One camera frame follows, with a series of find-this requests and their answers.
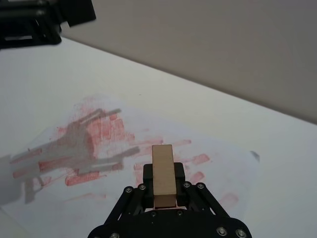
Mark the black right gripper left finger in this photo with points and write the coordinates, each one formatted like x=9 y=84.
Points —
x=138 y=198

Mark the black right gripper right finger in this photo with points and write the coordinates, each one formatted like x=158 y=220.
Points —
x=195 y=198

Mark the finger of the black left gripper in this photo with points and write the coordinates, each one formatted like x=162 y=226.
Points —
x=74 y=11
x=29 y=32

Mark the pale wooden block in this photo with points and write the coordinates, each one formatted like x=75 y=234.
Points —
x=163 y=173

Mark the white table cloth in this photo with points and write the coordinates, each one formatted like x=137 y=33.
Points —
x=57 y=74

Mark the white paper with red scribbles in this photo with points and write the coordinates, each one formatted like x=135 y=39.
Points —
x=104 y=153

